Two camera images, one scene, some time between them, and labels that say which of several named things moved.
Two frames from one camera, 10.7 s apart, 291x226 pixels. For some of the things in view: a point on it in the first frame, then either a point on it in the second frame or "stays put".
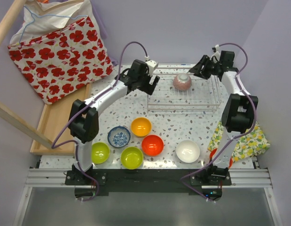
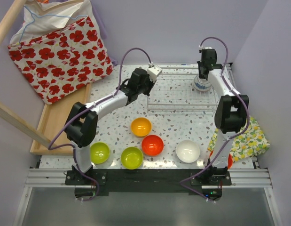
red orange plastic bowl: x=152 y=145 stays put
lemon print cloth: x=251 y=143 stays put
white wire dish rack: x=179 y=90 stays put
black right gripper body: x=214 y=67 -> x=200 y=64
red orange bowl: x=212 y=153 stays put
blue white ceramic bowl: x=119 y=136 -> x=201 y=84
